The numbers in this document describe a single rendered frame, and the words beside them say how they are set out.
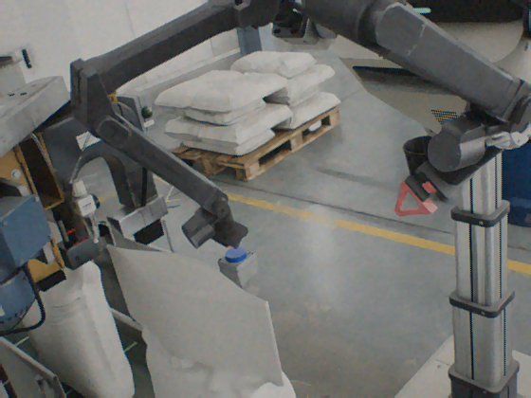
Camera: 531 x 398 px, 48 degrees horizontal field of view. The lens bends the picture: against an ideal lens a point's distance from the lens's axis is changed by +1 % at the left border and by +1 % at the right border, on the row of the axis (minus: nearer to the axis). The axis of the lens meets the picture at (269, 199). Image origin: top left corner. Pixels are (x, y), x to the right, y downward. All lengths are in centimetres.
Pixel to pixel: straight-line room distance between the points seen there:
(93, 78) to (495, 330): 114
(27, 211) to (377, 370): 170
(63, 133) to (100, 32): 484
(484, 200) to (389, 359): 118
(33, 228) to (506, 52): 84
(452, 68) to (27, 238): 73
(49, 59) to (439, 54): 467
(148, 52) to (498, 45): 61
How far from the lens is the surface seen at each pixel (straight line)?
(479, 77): 80
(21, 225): 107
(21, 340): 250
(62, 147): 138
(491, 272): 156
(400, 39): 59
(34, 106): 128
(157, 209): 155
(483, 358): 171
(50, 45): 524
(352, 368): 248
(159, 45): 115
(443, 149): 88
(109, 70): 111
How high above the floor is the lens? 167
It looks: 26 degrees down
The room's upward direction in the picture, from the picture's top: 11 degrees counter-clockwise
